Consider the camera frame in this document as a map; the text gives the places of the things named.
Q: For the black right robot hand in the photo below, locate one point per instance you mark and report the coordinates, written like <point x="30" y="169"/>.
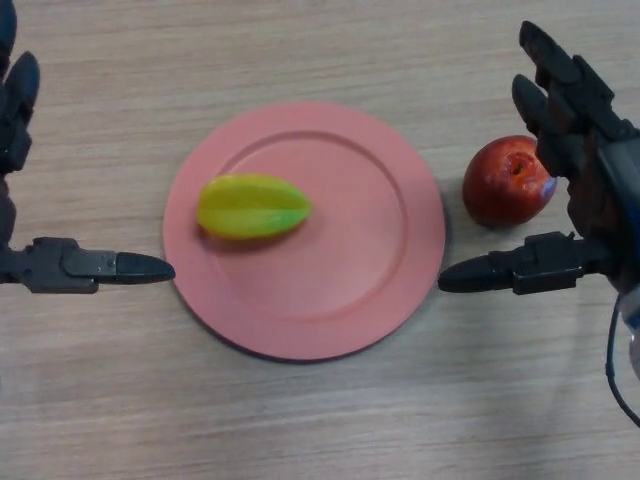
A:
<point x="610" y="190"/>

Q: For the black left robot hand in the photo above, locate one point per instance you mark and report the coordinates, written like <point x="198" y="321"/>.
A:
<point x="45" y="265"/>

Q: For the yellow starfruit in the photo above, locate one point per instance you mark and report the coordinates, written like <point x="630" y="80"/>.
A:
<point x="252" y="207"/>

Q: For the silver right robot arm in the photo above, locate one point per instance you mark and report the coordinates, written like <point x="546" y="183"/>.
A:
<point x="634" y="345"/>

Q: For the pink round plate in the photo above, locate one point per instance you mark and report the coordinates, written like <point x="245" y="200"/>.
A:
<point x="340" y="270"/>

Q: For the red apple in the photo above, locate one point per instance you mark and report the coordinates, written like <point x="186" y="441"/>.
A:
<point x="495" y="190"/>

